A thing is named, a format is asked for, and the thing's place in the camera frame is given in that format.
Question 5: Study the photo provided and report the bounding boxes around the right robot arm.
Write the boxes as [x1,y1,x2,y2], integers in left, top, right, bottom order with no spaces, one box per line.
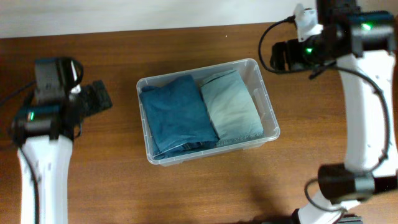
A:
[269,1,397,223]

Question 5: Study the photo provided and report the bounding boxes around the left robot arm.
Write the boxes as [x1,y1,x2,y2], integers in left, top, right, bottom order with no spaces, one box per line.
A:
[11,57,113,223]

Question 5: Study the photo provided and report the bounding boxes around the light grey jeans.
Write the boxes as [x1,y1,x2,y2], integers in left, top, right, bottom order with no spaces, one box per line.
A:
[200,70,264,147]

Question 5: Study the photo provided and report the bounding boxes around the clear plastic storage bin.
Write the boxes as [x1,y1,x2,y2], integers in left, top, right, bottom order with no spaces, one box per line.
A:
[136,58,280,166]

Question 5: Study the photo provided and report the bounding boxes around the blue jeans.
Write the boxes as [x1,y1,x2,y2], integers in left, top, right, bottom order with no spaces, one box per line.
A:
[139,75,219,160]

